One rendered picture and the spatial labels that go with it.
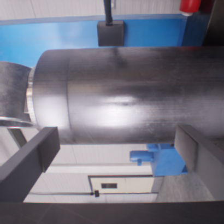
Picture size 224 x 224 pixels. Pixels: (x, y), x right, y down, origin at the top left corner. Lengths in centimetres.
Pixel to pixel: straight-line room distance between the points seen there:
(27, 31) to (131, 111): 61
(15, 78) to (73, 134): 17
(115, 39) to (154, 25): 18
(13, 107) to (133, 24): 53
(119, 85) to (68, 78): 9
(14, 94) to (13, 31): 47
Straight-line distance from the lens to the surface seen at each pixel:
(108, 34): 61
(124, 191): 547
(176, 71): 29
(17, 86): 37
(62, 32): 73
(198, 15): 59
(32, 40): 78
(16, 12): 260
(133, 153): 305
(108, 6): 47
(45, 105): 28
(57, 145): 17
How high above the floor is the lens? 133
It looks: 1 degrees up
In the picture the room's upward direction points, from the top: 91 degrees counter-clockwise
